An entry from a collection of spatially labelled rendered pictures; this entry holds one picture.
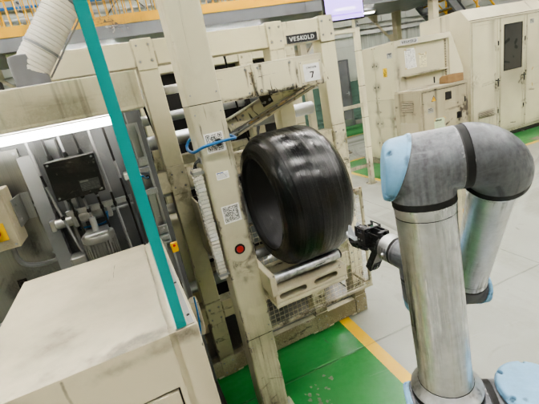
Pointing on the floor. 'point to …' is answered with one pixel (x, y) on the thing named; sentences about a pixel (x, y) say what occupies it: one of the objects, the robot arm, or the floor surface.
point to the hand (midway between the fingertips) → (350, 234)
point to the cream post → (222, 189)
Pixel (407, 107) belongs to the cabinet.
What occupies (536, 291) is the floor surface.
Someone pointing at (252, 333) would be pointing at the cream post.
